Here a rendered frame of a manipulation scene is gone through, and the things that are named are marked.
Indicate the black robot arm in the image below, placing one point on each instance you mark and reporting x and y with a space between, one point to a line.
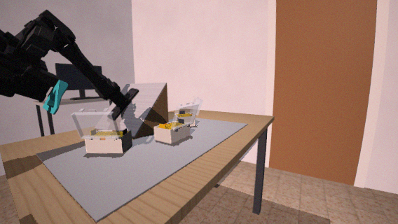
41 35

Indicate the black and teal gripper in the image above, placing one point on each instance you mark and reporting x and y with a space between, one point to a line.
21 78

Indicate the grey bench mat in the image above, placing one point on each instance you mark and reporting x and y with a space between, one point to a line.
104 182

